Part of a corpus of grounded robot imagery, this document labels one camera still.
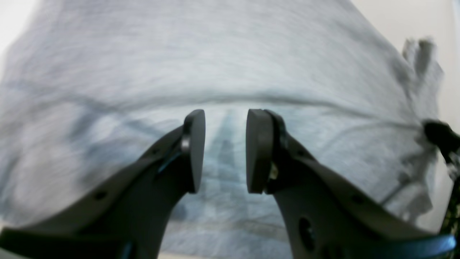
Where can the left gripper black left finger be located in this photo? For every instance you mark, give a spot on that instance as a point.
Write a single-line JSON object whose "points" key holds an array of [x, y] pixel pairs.
{"points": [[125, 217]]}

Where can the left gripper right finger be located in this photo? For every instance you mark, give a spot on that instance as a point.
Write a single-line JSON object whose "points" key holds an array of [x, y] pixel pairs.
{"points": [[326, 216]]}

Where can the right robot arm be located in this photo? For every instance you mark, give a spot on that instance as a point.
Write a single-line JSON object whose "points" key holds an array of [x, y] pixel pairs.
{"points": [[441, 135]]}

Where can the grey T-shirt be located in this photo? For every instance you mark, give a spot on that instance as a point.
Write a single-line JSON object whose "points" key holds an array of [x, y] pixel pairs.
{"points": [[93, 83]]}

